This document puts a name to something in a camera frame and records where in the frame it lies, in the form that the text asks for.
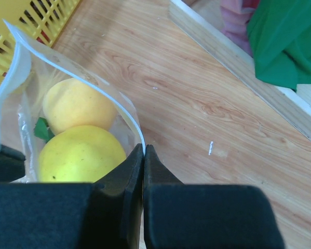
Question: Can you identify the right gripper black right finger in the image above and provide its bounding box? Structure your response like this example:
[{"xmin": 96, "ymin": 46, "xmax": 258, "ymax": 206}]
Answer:
[{"xmin": 143, "ymin": 145, "xmax": 285, "ymax": 248}]

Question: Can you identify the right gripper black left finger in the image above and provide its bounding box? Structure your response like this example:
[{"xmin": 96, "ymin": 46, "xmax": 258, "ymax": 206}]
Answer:
[{"xmin": 0, "ymin": 144, "xmax": 144, "ymax": 248}]

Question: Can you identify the pink orange peach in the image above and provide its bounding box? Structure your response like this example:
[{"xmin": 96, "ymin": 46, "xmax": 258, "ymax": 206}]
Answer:
[{"xmin": 43, "ymin": 78, "xmax": 117, "ymax": 135}]

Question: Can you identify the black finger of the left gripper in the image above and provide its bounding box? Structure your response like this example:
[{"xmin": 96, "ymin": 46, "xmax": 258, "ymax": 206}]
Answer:
[{"xmin": 0, "ymin": 145, "xmax": 25, "ymax": 182}]

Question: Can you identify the clear zip top bag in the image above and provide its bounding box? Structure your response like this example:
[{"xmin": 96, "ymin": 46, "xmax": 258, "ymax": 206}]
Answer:
[{"xmin": 0, "ymin": 23, "xmax": 145, "ymax": 183}]

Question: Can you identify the pink shirt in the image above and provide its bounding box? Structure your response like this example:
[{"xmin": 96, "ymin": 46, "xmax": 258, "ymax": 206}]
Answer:
[{"xmin": 220, "ymin": 0, "xmax": 260, "ymax": 56}]

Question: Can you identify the green shirt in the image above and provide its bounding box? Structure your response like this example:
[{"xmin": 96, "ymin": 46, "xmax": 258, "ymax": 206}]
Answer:
[{"xmin": 247, "ymin": 1, "xmax": 311, "ymax": 90}]

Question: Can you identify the wooden clothes rack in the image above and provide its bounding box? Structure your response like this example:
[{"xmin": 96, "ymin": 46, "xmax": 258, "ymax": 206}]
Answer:
[{"xmin": 169, "ymin": 1, "xmax": 311, "ymax": 141}]

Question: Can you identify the yellow lemon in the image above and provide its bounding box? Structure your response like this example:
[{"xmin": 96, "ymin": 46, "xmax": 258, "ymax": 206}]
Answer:
[{"xmin": 38, "ymin": 126, "xmax": 127, "ymax": 183}]

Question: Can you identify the yellow plastic basket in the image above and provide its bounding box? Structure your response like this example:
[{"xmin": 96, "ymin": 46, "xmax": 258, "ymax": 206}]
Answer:
[{"xmin": 0, "ymin": 0, "xmax": 79, "ymax": 84}]

